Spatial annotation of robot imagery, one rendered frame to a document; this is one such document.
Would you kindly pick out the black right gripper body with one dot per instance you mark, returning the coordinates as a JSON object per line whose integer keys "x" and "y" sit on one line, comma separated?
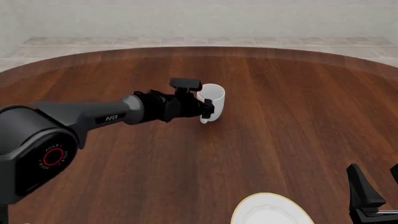
{"x": 376, "y": 217}

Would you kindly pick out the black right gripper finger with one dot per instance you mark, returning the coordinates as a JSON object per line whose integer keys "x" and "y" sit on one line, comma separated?
{"x": 362, "y": 189}
{"x": 395, "y": 173}

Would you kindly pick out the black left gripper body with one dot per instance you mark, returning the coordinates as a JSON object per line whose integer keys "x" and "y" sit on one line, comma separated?
{"x": 208, "y": 108}

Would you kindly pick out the white mug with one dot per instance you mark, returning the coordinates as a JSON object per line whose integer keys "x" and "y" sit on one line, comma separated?
{"x": 217, "y": 98}

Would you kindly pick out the grey and black left robot arm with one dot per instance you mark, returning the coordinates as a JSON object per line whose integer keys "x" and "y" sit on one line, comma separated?
{"x": 77, "y": 112}

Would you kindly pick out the white plate with gold rim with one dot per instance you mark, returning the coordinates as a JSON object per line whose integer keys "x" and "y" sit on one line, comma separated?
{"x": 273, "y": 212}

